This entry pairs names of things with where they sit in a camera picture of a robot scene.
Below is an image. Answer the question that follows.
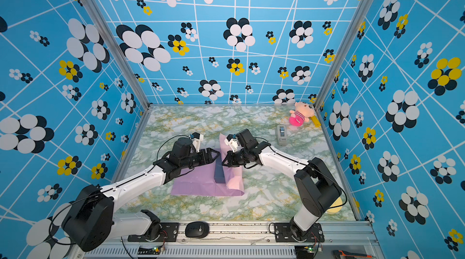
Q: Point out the pink plush pig toy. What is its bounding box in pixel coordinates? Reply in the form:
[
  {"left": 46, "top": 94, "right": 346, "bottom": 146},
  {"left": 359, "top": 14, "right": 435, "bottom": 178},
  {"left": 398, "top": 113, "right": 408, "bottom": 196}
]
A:
[{"left": 289, "top": 102, "right": 315, "bottom": 127}]

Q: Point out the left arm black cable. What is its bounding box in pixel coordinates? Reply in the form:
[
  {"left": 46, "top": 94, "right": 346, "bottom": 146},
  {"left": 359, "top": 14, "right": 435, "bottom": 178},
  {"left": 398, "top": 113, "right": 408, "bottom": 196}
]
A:
[{"left": 155, "top": 133, "right": 193, "bottom": 162}]

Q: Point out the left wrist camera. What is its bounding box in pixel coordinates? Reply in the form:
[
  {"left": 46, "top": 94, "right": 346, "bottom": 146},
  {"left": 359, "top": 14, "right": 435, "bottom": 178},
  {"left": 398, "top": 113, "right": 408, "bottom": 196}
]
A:
[{"left": 190, "top": 132, "right": 204, "bottom": 152}]

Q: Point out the green circuit board right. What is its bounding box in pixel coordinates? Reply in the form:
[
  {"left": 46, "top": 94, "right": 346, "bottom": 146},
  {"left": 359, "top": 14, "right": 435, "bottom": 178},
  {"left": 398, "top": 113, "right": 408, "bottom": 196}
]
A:
[{"left": 295, "top": 246, "right": 320, "bottom": 259}]

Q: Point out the yellow round sponge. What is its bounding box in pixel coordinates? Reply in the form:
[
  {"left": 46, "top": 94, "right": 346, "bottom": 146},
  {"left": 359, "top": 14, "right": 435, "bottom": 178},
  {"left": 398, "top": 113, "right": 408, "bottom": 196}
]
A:
[{"left": 326, "top": 197, "right": 343, "bottom": 214}]

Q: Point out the dark blue gift box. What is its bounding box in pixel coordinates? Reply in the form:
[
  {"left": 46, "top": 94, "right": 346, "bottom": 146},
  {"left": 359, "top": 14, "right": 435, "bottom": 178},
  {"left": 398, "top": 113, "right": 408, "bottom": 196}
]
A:
[{"left": 214, "top": 157, "right": 226, "bottom": 184}]

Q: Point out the orange black tool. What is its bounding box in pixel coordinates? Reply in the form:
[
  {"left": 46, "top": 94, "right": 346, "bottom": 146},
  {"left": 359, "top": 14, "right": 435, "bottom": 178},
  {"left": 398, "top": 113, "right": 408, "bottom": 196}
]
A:
[{"left": 333, "top": 250, "right": 373, "bottom": 259}]

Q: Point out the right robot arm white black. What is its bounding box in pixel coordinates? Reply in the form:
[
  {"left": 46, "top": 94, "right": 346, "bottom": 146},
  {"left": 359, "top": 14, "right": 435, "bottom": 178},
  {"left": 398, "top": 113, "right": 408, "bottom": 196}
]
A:
[{"left": 222, "top": 129, "right": 348, "bottom": 242}]

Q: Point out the aluminium frame post right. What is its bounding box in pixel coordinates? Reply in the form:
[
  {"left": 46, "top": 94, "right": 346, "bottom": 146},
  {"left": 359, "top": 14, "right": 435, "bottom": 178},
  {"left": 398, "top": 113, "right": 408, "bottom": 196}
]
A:
[{"left": 316, "top": 0, "right": 374, "bottom": 109}]

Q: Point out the purple wrapping paper sheet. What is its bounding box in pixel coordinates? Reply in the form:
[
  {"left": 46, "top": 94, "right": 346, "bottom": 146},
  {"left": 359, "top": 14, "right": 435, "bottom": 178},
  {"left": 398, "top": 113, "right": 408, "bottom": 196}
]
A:
[{"left": 171, "top": 134, "right": 245, "bottom": 197}]

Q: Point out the green circuit board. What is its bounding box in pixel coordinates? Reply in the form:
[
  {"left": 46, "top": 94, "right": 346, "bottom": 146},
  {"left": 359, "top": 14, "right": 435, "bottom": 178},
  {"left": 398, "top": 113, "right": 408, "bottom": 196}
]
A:
[
  {"left": 295, "top": 246, "right": 320, "bottom": 259},
  {"left": 138, "top": 246, "right": 165, "bottom": 255}
]

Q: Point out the aluminium frame post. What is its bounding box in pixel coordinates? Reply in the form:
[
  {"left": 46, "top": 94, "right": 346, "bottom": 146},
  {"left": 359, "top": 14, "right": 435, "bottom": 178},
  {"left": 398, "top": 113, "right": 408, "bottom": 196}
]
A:
[
  {"left": 316, "top": 0, "right": 374, "bottom": 109},
  {"left": 82, "top": 0, "right": 150, "bottom": 111}
]

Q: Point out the green circuit board left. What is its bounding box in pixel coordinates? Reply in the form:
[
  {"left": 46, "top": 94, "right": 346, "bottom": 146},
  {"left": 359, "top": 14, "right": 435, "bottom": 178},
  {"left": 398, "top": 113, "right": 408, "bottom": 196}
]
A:
[{"left": 138, "top": 246, "right": 165, "bottom": 255}]

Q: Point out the aluminium front rail base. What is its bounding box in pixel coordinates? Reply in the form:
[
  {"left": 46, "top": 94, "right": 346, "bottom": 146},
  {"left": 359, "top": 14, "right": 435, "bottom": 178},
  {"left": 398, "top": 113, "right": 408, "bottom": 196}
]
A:
[{"left": 69, "top": 221, "right": 385, "bottom": 259}]

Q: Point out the aluminium frame post left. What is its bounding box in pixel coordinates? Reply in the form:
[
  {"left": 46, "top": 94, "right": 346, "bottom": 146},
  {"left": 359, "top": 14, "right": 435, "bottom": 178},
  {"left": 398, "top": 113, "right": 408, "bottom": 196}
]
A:
[{"left": 82, "top": 0, "right": 150, "bottom": 111}]

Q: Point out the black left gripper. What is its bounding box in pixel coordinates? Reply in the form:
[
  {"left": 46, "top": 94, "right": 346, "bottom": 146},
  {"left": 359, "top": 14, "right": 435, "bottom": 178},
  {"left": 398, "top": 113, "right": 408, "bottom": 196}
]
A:
[{"left": 180, "top": 148, "right": 220, "bottom": 171}]

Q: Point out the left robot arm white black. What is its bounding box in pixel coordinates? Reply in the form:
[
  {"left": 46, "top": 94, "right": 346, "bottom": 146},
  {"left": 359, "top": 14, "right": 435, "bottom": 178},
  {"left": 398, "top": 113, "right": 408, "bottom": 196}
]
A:
[{"left": 62, "top": 137, "right": 221, "bottom": 252}]

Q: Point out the black computer mouse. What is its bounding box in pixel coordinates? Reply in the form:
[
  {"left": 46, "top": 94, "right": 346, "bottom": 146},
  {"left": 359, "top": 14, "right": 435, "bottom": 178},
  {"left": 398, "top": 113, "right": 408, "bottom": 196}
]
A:
[{"left": 185, "top": 221, "right": 209, "bottom": 238}]

